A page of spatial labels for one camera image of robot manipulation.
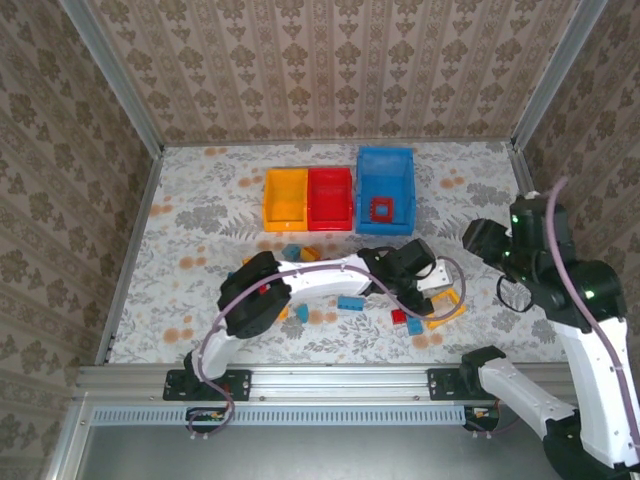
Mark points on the yellow frame lego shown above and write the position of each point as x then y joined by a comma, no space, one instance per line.
445,318

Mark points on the long blue lego brick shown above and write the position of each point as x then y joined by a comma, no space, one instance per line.
350,302

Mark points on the red square frame lego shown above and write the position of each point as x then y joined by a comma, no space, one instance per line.
373,210

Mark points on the blue slope lego brick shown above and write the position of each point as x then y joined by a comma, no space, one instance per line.
302,313

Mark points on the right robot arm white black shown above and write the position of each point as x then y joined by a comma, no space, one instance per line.
520,390

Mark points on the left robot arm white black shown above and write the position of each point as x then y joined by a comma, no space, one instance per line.
325,280

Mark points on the red plastic bin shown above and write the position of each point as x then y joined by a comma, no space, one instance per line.
330,200

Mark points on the blue plastic bin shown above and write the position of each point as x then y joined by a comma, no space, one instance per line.
385,170

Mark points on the small circuit board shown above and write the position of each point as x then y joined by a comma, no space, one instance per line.
205,415
482,414

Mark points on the yellow plastic bin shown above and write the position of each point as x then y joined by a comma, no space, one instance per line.
285,200

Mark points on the floral patterned table cover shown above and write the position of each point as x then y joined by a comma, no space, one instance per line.
210,200

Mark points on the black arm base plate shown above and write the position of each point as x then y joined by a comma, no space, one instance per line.
240,385
442,384

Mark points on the aluminium table side rail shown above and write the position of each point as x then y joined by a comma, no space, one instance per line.
130,260
520,167

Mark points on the aluminium mounting rail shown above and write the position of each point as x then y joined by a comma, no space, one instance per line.
340,382

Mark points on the thin aluminium wall rail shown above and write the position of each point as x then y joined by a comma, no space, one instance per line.
325,142

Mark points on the aluminium frame post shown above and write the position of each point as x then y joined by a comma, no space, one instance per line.
115,80
555,75

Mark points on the aluminium lower frame rail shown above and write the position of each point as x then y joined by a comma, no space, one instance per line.
65,445

